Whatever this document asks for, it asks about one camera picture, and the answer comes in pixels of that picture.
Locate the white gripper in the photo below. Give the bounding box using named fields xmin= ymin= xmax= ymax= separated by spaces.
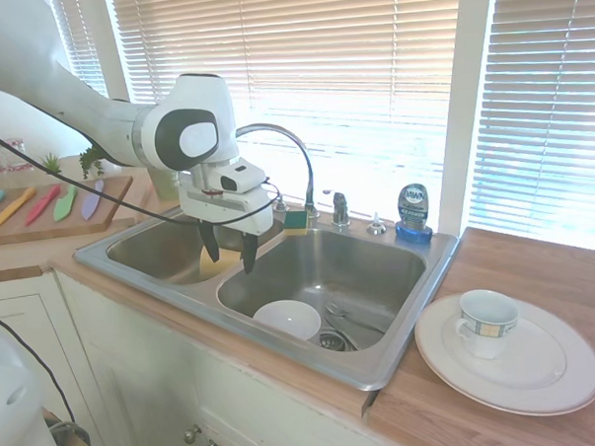
xmin=178 ymin=177 xmax=277 ymax=278

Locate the chrome faucet lever handle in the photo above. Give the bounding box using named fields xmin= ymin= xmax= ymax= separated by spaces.
xmin=322 ymin=187 xmax=353 ymax=229

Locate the chrome gooseneck faucet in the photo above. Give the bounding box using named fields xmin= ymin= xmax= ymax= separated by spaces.
xmin=234 ymin=120 xmax=321 ymax=224

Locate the yellow plastic cup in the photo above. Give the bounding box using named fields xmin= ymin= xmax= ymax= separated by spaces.
xmin=198 ymin=244 xmax=245 ymax=278

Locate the yellow green sponge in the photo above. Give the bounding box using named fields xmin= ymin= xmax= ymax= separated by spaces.
xmin=282 ymin=206 xmax=312 ymax=239

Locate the white bowl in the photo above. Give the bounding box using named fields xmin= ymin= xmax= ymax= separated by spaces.
xmin=252 ymin=297 xmax=325 ymax=343

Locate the pale green cup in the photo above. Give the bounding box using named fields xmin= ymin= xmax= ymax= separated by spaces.
xmin=148 ymin=164 xmax=182 ymax=201

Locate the wooden cutting board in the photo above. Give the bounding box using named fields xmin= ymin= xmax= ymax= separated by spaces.
xmin=0 ymin=175 xmax=137 ymax=247

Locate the drain strainer under bowl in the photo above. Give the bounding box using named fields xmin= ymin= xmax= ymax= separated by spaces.
xmin=317 ymin=330 xmax=358 ymax=354

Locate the stainless steel double sink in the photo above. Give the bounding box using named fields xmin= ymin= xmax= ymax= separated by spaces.
xmin=71 ymin=195 xmax=468 ymax=406

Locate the purple knife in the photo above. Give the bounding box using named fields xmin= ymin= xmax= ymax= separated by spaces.
xmin=79 ymin=179 xmax=108 ymax=223

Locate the small chrome sink cap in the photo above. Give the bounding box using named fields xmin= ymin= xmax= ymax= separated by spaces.
xmin=365 ymin=211 xmax=388 ymax=237

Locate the white base cabinet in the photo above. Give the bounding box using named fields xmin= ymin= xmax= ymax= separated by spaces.
xmin=0 ymin=251 xmax=392 ymax=446

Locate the small leafy potted plant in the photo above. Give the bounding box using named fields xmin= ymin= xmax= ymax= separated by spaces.
xmin=78 ymin=144 xmax=110 ymax=183

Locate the green knife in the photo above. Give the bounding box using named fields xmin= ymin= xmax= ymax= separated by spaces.
xmin=52 ymin=184 xmax=81 ymax=224

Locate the blue Dawn soap bottle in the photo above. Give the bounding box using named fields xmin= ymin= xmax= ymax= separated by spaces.
xmin=392 ymin=182 xmax=436 ymax=248

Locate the red knife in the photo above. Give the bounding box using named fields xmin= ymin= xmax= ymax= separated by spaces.
xmin=23 ymin=184 xmax=63 ymax=227

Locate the small spiky potted plant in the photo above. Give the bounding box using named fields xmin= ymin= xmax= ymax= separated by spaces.
xmin=39 ymin=151 xmax=64 ymax=179

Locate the wide white window blind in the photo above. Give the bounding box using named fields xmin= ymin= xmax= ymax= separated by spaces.
xmin=104 ymin=0 xmax=472 ymax=228

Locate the orange knife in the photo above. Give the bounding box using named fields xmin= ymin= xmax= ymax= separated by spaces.
xmin=0 ymin=187 xmax=38 ymax=229

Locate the narrow white window blind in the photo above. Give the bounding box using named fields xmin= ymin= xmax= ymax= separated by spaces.
xmin=49 ymin=0 xmax=111 ymax=103

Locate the patterned white teacup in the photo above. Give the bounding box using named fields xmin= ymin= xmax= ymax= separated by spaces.
xmin=452 ymin=286 xmax=523 ymax=361

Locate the white dinner plate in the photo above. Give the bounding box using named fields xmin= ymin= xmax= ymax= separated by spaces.
xmin=411 ymin=287 xmax=595 ymax=422

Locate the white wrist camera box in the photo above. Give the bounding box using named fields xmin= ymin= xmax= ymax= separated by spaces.
xmin=215 ymin=155 xmax=268 ymax=195

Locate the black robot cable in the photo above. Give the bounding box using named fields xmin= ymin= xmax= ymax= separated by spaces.
xmin=0 ymin=108 xmax=285 ymax=238

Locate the thin black cable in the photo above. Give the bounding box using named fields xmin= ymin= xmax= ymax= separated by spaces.
xmin=0 ymin=305 xmax=76 ymax=427

